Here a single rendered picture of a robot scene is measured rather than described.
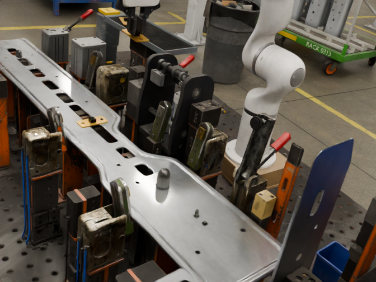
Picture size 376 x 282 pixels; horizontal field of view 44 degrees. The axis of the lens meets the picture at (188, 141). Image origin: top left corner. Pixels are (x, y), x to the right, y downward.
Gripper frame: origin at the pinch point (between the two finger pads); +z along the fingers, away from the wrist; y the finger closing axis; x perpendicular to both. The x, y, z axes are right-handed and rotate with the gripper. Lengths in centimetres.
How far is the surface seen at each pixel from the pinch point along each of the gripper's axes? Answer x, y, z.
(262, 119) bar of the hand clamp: 37.7, -12.1, 8.5
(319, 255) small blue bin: 48, -38, 51
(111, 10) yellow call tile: -58, -21, 16
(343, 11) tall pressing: -221, -377, 79
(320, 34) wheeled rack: -235, -369, 109
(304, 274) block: 68, 0, 21
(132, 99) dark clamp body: -12.0, -7.8, 28.1
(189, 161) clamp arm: 20.0, -8.7, 30.4
